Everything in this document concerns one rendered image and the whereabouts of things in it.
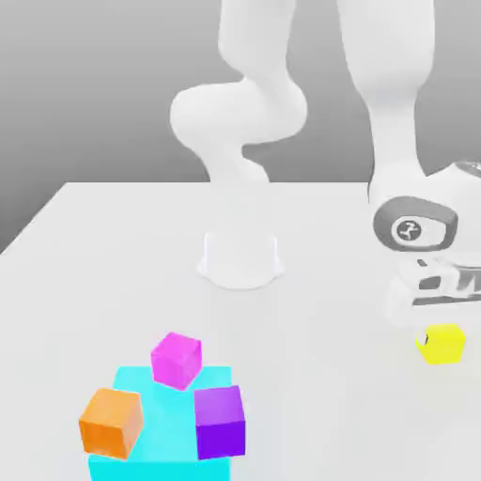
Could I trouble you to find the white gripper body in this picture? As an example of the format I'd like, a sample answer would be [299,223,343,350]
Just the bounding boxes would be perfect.
[386,276,481,329]

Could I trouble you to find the large cyan box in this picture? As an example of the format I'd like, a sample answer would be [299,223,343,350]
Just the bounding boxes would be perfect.
[88,365,233,481]

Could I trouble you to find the small yellow cube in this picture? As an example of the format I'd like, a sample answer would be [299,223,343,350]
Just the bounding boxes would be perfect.
[414,322,468,366]

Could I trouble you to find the small magenta cube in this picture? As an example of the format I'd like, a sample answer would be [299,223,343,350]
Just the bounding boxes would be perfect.
[150,331,203,392]

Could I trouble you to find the small orange cube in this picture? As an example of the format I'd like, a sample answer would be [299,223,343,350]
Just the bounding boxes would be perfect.
[78,387,145,461]

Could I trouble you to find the small purple cube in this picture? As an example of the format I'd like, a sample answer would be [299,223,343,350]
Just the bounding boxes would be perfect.
[193,385,247,461]

